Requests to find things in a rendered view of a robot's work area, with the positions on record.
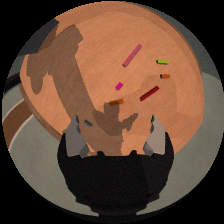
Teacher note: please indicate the pink rod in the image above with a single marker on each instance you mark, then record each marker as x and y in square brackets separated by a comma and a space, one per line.
[131, 55]

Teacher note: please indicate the magenta rod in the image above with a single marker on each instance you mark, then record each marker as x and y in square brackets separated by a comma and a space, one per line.
[119, 86]

